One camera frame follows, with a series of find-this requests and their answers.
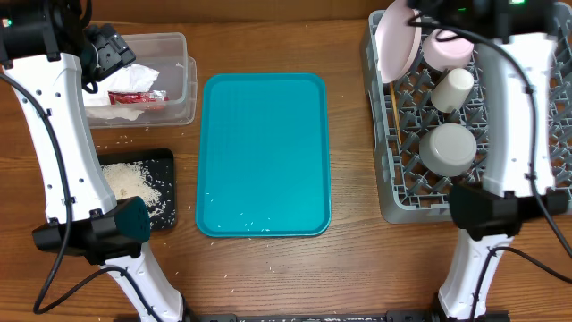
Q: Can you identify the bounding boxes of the teal serving tray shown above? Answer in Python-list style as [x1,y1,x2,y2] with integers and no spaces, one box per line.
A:
[196,72,332,238]

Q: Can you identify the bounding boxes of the pile of rice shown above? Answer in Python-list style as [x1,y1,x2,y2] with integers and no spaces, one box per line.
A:
[102,161,162,207]

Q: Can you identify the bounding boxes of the small pink bowl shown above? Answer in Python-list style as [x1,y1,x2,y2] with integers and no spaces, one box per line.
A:
[422,30,474,72]

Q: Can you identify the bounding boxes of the red snack wrapper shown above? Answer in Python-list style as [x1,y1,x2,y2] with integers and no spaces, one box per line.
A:
[108,90,170,110]

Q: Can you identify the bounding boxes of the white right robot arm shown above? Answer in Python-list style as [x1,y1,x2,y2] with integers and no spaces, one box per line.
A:
[408,0,569,321]

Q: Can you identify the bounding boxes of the large white plate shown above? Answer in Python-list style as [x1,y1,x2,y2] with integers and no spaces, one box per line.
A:
[374,0,421,84]

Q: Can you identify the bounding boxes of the clear plastic waste bin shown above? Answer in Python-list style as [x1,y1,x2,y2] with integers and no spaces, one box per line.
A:
[87,32,198,129]

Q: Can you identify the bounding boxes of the black tray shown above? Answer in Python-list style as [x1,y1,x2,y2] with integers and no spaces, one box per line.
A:
[98,148,177,232]

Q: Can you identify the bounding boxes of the crumpled white tissue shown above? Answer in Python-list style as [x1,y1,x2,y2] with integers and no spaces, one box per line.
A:
[83,64,160,121]

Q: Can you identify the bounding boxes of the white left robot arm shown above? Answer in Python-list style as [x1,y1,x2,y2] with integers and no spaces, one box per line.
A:
[1,0,195,321]

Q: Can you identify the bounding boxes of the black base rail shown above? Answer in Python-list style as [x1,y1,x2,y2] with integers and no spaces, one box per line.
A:
[183,310,447,322]

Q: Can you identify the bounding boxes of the grey bowl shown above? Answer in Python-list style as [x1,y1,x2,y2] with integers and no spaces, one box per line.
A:
[419,123,476,177]

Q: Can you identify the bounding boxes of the pale green cup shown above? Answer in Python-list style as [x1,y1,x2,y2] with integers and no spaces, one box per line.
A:
[431,68,475,114]

